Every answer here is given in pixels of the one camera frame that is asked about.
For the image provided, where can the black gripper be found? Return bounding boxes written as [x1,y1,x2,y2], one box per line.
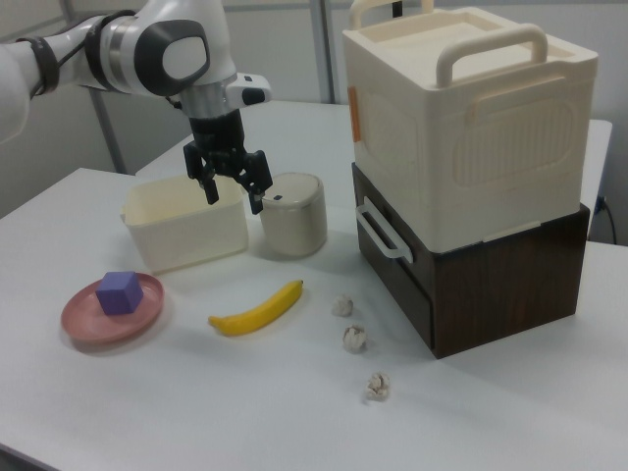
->
[183,110,274,216]

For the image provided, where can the brown drawer with white handle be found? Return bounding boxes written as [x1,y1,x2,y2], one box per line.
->
[350,162,433,301]

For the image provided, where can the cream plastic open container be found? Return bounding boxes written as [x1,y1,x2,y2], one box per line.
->
[120,175,250,275]

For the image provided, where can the small cream lidded bin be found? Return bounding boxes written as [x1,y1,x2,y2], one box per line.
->
[258,171,329,259]

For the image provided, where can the orange tape strip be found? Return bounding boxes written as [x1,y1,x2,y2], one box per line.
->
[346,86,363,143]

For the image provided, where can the yellow banana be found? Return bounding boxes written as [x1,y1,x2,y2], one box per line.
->
[207,279,305,339]

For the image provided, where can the purple cube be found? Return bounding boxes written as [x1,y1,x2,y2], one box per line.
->
[95,270,145,316]

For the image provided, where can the white crumpled paper ball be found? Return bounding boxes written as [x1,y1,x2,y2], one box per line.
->
[331,293,355,318]
[341,323,369,352]
[363,371,393,402]

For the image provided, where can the pink plate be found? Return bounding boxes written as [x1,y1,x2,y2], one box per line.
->
[60,273,166,343]

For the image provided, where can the cream plastic storage box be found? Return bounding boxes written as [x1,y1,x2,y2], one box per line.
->
[341,0,600,254]

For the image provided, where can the dark brown wooden cabinet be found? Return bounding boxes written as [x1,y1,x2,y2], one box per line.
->
[350,161,592,362]

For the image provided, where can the dark brown handleless drawer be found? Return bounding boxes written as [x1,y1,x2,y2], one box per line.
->
[360,247,436,362]

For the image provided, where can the dark wall cable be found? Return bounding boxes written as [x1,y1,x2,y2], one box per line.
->
[595,194,617,244]

